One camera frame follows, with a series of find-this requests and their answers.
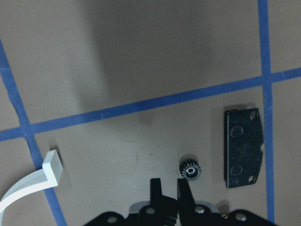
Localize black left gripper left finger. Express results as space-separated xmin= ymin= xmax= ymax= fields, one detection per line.
xmin=150 ymin=178 xmax=176 ymax=212

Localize black brake pad plate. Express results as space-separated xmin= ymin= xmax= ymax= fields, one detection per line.
xmin=224 ymin=108 xmax=264 ymax=189

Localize small black bearing gear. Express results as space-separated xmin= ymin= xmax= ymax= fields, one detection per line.
xmin=179 ymin=158 xmax=202 ymax=181

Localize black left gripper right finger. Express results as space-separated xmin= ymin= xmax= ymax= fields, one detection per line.
xmin=177 ymin=178 xmax=195 ymax=212

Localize white curved plastic bracket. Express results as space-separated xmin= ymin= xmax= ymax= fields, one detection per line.
xmin=0 ymin=150 xmax=63 ymax=220

